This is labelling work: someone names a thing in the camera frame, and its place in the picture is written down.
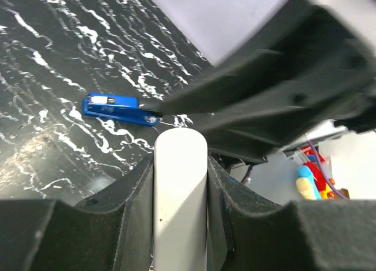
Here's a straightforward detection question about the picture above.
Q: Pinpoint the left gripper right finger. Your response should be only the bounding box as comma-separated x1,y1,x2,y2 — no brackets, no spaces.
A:
207,158,375,270

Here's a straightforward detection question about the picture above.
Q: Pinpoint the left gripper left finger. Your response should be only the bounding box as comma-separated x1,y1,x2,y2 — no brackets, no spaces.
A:
1,155,153,270

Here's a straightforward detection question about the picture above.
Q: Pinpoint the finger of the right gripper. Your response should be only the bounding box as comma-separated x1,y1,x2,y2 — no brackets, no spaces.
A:
160,0,376,165

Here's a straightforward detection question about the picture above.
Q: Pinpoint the white plastic stick tool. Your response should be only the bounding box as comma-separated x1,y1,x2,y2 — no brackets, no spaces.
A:
153,128,207,270

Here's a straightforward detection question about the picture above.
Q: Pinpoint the blue black stapler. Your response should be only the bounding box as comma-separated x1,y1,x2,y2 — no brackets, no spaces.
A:
82,93,163,127

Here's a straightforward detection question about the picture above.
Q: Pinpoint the colourful toy block pile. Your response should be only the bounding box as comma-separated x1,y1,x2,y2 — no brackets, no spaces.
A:
294,146,350,200

